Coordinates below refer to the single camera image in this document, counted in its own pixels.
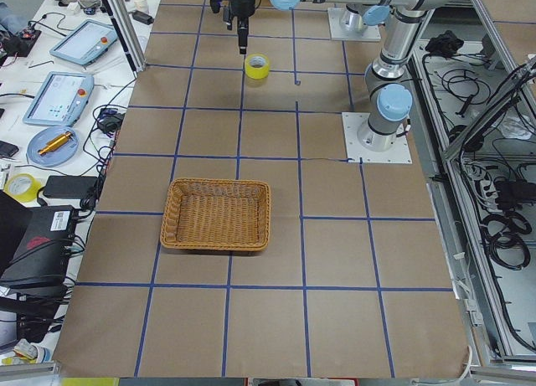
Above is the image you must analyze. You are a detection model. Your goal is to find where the black cloth bundle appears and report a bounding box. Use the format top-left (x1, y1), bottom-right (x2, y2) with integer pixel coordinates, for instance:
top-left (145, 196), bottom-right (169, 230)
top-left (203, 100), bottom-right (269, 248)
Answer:
top-left (425, 30), bottom-right (464, 58)

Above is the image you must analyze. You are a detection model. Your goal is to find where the spare yellow tape roll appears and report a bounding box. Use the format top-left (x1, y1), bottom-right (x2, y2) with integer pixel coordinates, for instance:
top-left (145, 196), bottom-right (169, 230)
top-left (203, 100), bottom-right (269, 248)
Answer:
top-left (3, 173), bottom-right (42, 203)

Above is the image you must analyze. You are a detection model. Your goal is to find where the white paper cup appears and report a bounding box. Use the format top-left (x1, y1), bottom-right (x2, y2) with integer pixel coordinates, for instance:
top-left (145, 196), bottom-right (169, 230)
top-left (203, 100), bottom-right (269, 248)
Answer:
top-left (132, 0), bottom-right (149, 13)

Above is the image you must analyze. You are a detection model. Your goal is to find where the black computer box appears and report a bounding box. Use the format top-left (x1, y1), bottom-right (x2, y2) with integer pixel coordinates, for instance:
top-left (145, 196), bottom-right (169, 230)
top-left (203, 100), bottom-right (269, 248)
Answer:
top-left (1, 192), bottom-right (77, 294)

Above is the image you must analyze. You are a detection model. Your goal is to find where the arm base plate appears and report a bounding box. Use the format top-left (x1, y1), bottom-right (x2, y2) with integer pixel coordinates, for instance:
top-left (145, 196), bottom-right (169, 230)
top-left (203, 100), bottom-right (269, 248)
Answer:
top-left (342, 112), bottom-right (412, 164)
top-left (327, 8), bottom-right (381, 42)

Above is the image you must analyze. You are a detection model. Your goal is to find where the blue plate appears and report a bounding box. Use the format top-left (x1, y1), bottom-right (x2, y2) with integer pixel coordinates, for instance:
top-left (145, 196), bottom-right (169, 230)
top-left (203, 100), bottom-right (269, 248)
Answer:
top-left (26, 126), bottom-right (79, 167)

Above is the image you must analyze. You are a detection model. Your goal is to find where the aluminium frame post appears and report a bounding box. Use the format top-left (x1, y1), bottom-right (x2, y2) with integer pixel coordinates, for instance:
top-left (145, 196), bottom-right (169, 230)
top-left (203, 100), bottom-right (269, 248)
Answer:
top-left (101, 0), bottom-right (147, 73)

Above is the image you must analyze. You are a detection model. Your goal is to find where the brass cylinder tool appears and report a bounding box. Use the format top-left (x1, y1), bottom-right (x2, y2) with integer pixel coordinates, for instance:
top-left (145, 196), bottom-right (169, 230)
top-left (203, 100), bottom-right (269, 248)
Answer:
top-left (38, 131), bottom-right (74, 156)

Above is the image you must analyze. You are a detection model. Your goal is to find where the black power adapter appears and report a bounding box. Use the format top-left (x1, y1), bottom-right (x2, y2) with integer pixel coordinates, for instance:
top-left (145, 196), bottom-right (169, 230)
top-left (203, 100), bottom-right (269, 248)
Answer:
top-left (43, 176), bottom-right (97, 199)

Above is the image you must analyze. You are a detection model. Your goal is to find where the lower teach pendant tablet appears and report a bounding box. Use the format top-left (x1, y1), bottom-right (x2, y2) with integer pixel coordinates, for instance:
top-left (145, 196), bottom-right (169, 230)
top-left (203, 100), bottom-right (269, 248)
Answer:
top-left (23, 71), bottom-right (95, 126)

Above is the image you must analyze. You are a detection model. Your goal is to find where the brown wicker basket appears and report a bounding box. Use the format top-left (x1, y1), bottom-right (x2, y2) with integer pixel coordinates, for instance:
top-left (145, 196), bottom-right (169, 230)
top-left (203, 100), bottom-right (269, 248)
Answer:
top-left (160, 178), bottom-right (271, 252)

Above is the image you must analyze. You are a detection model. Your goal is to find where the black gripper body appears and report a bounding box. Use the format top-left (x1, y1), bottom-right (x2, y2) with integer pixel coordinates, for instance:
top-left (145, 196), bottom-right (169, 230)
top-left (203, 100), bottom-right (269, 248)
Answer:
top-left (237, 18), bottom-right (249, 46)

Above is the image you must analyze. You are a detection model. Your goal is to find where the upper teach pendant tablet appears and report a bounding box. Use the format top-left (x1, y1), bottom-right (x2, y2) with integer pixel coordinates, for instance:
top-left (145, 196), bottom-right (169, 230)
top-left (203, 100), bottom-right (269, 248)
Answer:
top-left (49, 19), bottom-right (118, 66)

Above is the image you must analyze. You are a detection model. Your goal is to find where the teach pendant tablet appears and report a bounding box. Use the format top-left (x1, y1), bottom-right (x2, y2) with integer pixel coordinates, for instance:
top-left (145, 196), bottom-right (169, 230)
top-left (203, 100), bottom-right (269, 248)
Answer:
top-left (23, 71), bottom-right (95, 126)
top-left (49, 19), bottom-right (118, 66)

